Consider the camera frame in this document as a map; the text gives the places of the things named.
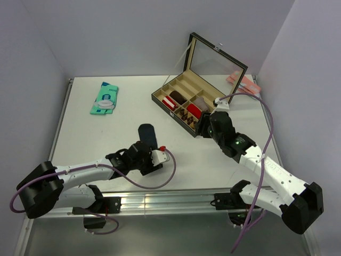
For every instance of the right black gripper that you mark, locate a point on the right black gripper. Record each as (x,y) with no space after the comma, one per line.
(203,122)

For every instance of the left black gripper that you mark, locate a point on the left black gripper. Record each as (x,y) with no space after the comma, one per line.
(150,167)

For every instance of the navy patterned sock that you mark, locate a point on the navy patterned sock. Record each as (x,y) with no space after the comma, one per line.
(148,136)

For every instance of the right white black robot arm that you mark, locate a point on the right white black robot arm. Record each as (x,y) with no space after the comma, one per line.
(298,203)

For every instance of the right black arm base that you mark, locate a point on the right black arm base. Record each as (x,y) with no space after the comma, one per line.
(237,209)

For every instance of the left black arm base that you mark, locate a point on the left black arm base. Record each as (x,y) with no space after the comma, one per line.
(98,215)

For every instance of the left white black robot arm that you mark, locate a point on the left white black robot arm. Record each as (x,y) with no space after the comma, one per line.
(50,187)

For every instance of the brown argyle rolled sock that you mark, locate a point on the brown argyle rolled sock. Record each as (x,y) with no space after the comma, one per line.
(187,118)

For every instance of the grey rolled sock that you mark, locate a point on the grey rolled sock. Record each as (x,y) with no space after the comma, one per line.
(202,105)

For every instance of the pink sock pair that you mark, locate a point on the pink sock pair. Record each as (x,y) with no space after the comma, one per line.
(246,85)

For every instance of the black compartment storage box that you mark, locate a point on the black compartment storage box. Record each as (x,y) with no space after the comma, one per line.
(205,70)

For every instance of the red white striped rolled sock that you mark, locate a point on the red white striped rolled sock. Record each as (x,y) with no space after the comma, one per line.
(169,103)

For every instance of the mint green sock pair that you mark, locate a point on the mint green sock pair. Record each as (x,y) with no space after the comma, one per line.
(106,100)

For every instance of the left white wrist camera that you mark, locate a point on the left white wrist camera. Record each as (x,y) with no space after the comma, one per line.
(159,157)

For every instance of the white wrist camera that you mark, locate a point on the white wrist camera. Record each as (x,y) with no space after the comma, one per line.
(220,105)
(159,157)

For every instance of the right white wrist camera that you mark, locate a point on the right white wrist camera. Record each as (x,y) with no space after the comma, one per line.
(220,105)

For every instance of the aluminium frame rail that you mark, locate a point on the aluminium frame rail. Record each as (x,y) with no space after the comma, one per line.
(147,202)

